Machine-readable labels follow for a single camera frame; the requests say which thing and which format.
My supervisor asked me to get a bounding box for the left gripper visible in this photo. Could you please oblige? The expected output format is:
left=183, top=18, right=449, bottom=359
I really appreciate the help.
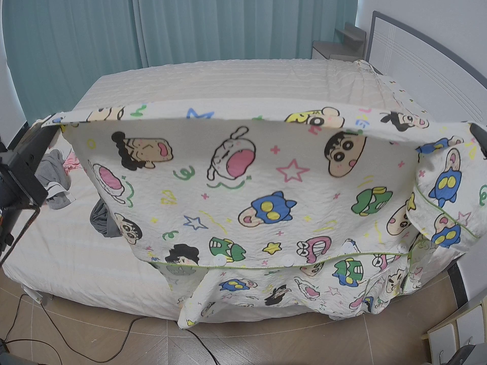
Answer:
left=0, top=121, right=52, bottom=210

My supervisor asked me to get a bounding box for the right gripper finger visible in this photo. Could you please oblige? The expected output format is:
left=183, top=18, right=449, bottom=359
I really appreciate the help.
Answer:
left=470, top=123, right=487, bottom=159

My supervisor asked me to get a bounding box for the white printed pyjama top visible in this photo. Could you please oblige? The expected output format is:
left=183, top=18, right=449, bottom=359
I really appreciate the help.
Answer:
left=40, top=103, right=487, bottom=330

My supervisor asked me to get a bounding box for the bed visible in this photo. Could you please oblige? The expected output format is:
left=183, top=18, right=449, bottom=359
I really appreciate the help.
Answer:
left=0, top=11, right=487, bottom=324

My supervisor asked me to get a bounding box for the grey knitted garment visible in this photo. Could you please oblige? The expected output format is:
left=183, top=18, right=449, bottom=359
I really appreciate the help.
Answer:
left=36, top=149, right=74, bottom=211

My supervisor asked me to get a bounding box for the pink garment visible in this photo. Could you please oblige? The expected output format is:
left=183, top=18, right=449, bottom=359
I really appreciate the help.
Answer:
left=63, top=156, right=81, bottom=176

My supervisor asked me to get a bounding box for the blue-green curtain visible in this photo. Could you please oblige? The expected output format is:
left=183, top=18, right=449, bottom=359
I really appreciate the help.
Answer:
left=131, top=0, right=361, bottom=69
left=0, top=0, right=144, bottom=147

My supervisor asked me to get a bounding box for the grey bedside table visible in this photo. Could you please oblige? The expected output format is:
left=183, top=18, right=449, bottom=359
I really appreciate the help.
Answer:
left=312, top=22, right=368, bottom=61

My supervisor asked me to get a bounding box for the pale wooden cabinet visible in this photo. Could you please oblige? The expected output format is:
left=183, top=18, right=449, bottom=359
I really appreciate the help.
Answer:
left=425, top=302, right=487, bottom=365

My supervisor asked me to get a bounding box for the black power cable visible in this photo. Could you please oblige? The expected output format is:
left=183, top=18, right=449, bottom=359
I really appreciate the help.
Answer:
left=0, top=293, right=147, bottom=357
left=192, top=325, right=214, bottom=365

